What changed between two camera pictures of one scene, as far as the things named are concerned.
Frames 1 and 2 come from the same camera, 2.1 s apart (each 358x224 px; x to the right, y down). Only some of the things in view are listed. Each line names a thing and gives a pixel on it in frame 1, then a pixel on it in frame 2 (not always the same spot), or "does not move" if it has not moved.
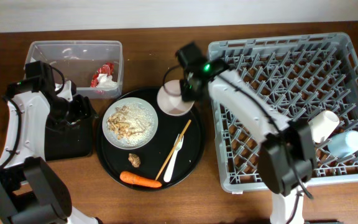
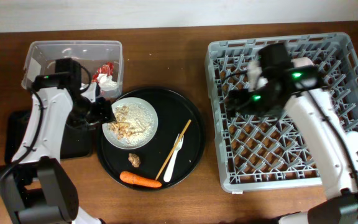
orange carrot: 130,178 does not move
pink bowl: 169,98 -> 300,61
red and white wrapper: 103,81 does not move
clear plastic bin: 95,67 does not move
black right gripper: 185,96 -> 253,104
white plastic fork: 168,173 does not move
